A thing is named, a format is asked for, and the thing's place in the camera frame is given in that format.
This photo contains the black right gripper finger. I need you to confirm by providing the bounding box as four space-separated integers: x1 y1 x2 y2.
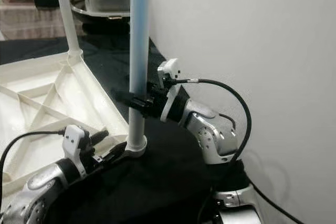
111 89 150 110

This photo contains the cream plastic table top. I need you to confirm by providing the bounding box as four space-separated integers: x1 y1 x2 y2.
0 51 148 214

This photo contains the black table cloth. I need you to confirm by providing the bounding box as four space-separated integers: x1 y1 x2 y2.
0 35 258 224

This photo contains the black wok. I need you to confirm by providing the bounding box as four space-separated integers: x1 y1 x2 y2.
71 0 132 31

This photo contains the patterned beige cloth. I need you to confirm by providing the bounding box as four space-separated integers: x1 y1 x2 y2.
0 4 79 40

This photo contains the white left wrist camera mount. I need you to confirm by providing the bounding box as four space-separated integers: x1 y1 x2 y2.
63 125 90 178

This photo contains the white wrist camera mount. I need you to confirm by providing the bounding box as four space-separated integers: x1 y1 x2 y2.
157 59 182 123
63 125 90 178

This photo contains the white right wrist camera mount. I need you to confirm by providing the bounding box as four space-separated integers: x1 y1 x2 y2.
157 59 182 123

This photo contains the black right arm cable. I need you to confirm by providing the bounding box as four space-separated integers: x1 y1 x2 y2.
176 79 305 224

